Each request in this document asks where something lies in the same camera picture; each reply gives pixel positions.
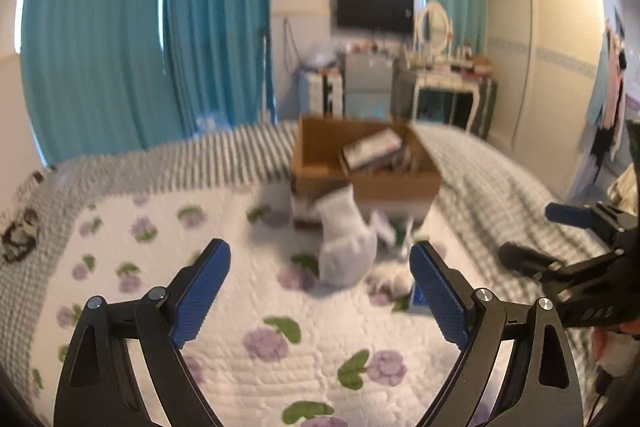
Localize white storage cabinet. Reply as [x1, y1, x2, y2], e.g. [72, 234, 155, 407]
[302, 69, 345, 118]

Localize cream wardrobe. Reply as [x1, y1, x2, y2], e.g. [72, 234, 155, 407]
[484, 0, 603, 200]

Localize white oval vanity mirror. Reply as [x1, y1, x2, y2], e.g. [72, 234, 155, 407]
[412, 0, 453, 58]

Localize blue packet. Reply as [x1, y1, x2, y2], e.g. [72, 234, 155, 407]
[407, 279, 432, 314]

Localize black and white plush toy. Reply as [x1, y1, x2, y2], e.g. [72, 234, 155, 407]
[0, 207, 42, 264]

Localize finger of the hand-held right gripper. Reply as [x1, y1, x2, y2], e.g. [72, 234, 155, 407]
[545, 202, 608, 230]
[498, 241, 568, 280]

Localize white dressing table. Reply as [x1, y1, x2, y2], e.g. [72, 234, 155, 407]
[392, 54, 498, 132]

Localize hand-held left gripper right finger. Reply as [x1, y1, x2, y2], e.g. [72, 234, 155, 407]
[409, 241, 585, 427]

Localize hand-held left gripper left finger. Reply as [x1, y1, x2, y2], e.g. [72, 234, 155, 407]
[53, 238, 232, 427]

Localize hanging clothes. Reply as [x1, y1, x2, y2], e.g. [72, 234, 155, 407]
[575, 19, 630, 188]

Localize grey chair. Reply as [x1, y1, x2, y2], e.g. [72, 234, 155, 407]
[342, 52, 396, 120]

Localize small fluffy white toy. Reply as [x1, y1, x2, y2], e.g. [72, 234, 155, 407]
[367, 259, 416, 298]

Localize floral white quilt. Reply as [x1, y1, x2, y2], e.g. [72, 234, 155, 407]
[30, 184, 506, 427]

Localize cardboard box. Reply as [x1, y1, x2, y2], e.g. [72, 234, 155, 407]
[290, 116, 443, 228]

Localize book in box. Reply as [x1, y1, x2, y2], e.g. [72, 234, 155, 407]
[340, 129, 403, 170]

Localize black wall television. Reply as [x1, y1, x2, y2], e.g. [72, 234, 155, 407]
[336, 0, 416, 35]

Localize floral quilted bedspread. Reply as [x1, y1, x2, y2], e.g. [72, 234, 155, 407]
[0, 121, 608, 427]

